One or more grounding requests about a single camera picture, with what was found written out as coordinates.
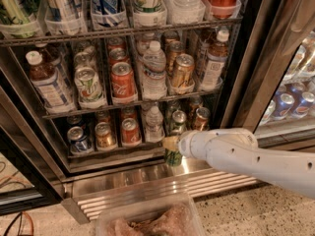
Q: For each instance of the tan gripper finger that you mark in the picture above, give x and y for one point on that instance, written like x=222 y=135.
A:
x=171 y=143

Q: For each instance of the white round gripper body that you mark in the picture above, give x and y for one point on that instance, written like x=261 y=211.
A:
x=187 y=145

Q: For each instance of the green soda can front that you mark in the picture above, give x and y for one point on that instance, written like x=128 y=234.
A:
x=172 y=158

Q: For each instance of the green soda can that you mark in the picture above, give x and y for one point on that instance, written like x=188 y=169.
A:
x=178 y=123
x=172 y=158

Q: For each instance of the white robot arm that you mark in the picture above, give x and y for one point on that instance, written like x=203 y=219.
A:
x=236 y=151

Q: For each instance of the green soda can behind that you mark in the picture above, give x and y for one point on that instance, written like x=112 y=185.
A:
x=178 y=123

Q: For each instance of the small water bottle bottom shelf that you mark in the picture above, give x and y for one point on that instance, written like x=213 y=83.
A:
x=154 y=128

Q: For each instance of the brown can bottom right front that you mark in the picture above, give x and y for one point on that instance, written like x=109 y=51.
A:
x=201 y=119

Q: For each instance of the brown can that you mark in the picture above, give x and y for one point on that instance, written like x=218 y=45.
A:
x=201 y=119
x=194 y=103

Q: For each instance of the red can bottom front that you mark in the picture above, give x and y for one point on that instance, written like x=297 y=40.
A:
x=131 y=135

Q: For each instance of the brown can bottom right rear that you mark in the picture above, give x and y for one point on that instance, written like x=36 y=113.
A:
x=194 y=103

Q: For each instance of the red can bottom rear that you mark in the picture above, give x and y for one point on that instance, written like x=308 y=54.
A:
x=128 y=112

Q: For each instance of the gold can bottom front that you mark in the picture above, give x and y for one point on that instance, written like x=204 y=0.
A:
x=105 y=139

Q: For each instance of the gold can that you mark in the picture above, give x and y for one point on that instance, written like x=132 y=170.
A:
x=173 y=49
x=103 y=116
x=182 y=71
x=105 y=139

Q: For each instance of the gold can middle front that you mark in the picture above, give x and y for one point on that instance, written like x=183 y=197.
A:
x=182 y=71

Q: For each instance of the gold can bottom rear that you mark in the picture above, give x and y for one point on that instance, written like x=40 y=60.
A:
x=103 y=116

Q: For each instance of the red cola can middle front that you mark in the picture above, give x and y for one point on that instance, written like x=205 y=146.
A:
x=123 y=83

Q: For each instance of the water bottle middle shelf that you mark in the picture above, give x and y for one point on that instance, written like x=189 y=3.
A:
x=154 y=73

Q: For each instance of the blue can bottom front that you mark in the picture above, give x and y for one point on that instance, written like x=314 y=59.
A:
x=79 y=141

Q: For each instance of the white green can middle front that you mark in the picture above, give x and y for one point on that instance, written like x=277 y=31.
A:
x=90 y=90

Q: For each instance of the glass fridge door right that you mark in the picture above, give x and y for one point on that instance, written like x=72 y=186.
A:
x=273 y=55

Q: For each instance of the steel fridge base grille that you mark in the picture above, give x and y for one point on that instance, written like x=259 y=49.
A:
x=103 y=180

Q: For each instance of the blue can bottom rear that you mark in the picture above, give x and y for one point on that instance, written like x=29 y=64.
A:
x=76 y=121

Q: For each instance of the blue pepsi can left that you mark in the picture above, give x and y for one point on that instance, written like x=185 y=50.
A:
x=284 y=102

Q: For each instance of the blue pepsi can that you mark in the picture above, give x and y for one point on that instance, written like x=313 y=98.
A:
x=302 y=104
x=284 y=102

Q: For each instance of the blue pepsi can right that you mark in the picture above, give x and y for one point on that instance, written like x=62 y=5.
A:
x=302 y=104

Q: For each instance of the water bottle top shelf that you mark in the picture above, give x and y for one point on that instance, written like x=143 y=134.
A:
x=182 y=12

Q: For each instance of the blue white can top shelf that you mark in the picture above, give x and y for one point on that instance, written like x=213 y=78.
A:
x=108 y=14

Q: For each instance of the white green can top shelf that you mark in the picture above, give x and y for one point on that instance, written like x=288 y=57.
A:
x=148 y=12

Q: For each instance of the silver blue can top shelf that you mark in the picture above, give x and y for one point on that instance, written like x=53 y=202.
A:
x=66 y=17

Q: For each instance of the green can top left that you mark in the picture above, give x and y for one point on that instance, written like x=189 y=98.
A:
x=21 y=18

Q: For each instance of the clear plastic food container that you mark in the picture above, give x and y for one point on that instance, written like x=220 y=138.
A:
x=174 y=215

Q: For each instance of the tea bottle middle right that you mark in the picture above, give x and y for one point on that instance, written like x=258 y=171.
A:
x=216 y=57

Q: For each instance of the tea bottle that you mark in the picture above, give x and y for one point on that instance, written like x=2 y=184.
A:
x=216 y=57
x=50 y=84

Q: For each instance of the tea bottle middle left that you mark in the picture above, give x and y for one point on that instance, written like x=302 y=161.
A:
x=50 y=84

